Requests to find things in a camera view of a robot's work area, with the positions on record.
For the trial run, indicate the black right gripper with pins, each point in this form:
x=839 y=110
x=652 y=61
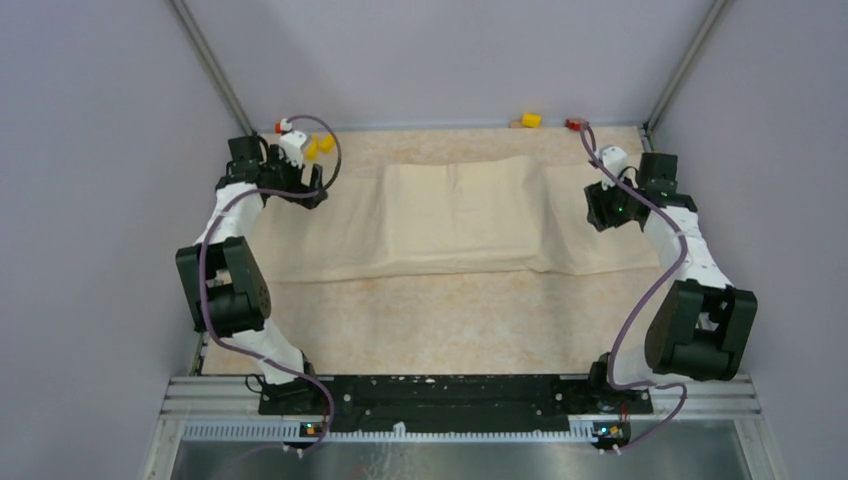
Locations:
x=598 y=213

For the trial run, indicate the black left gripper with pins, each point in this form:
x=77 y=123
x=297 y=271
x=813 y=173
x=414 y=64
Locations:
x=316 y=173

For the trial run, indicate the beige wrapping cloth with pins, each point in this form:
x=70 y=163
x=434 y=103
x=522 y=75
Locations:
x=505 y=215

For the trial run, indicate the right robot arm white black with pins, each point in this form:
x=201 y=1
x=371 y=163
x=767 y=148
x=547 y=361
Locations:
x=701 y=328

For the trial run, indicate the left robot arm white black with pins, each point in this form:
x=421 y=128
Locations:
x=227 y=294

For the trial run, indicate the yellow block left one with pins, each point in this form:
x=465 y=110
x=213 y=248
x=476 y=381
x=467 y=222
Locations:
x=311 y=148

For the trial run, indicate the yellow block left two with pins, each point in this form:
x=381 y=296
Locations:
x=327 y=143

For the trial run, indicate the red object at back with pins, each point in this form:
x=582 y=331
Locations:
x=575 y=123

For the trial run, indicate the yellow block at back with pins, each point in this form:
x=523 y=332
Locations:
x=531 y=120

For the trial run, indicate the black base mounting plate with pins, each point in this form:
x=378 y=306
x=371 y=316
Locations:
x=444 y=404

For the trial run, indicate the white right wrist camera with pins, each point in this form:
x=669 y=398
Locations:
x=614 y=159

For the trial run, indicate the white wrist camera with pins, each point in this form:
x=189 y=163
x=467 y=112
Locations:
x=614 y=159
x=292 y=143

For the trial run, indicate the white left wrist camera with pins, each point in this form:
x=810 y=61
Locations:
x=292 y=143

